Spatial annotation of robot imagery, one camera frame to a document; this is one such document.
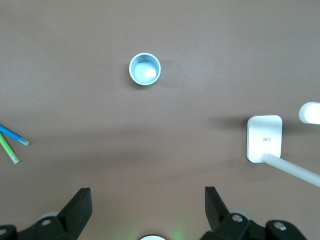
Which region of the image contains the green marker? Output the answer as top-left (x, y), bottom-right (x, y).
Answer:
top-left (0, 131), bottom-right (20, 165)

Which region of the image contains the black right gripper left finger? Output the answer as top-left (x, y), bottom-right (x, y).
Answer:
top-left (0, 187), bottom-right (94, 240)

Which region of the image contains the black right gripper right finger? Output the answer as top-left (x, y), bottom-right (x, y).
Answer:
top-left (199, 186), bottom-right (309, 240)

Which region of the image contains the blue marker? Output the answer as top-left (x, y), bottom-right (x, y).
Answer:
top-left (0, 124), bottom-right (31, 146)

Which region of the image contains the light blue plastic cup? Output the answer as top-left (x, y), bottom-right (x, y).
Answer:
top-left (128, 52), bottom-right (162, 87)

